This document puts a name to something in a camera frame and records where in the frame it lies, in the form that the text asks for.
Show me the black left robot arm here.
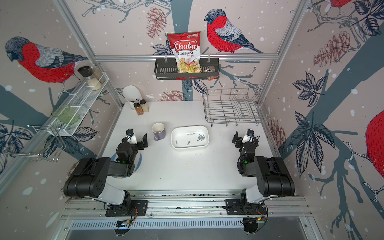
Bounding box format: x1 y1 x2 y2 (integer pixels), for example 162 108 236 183
64 129 149 212

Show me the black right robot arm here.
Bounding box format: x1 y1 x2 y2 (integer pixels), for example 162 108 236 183
232 129 296 207

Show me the white storage box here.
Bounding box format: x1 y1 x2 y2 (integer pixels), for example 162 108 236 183
171 125 210 151

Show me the purple mug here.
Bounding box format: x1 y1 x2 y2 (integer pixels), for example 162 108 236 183
152 123 166 141

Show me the blue striped plate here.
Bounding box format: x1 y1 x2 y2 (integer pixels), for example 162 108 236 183
111 153 143 173

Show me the orange spice bottle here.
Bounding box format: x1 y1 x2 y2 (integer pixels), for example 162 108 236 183
134 103 144 116

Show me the metal dish rack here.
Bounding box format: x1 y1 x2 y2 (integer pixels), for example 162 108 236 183
203 88 261 126

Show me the yellow spice bottle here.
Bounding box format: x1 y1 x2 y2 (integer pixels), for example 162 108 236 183
140 99 149 113

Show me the white utensil holder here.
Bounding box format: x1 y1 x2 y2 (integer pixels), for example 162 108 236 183
123 85 143 110

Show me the green glass bowl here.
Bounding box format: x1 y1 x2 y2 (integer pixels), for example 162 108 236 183
52 105 79 125

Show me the black lid spice jar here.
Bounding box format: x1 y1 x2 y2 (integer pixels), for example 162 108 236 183
78 66 102 91

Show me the red Chuba chips bag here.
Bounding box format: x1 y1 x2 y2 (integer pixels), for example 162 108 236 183
168 32 202 74

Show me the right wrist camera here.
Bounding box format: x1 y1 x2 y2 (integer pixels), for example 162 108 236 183
242 129 255 144

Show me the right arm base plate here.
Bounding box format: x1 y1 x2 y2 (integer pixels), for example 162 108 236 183
222 199 267 216

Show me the white wire wall shelf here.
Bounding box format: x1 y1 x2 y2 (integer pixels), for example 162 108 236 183
47 73 109 137

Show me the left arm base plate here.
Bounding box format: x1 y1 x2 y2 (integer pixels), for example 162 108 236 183
105 200 149 217

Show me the black wire basket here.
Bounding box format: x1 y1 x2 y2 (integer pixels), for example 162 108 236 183
154 58 220 80

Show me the metal wire hanger rack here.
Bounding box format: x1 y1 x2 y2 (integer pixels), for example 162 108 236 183
1 125 67 164

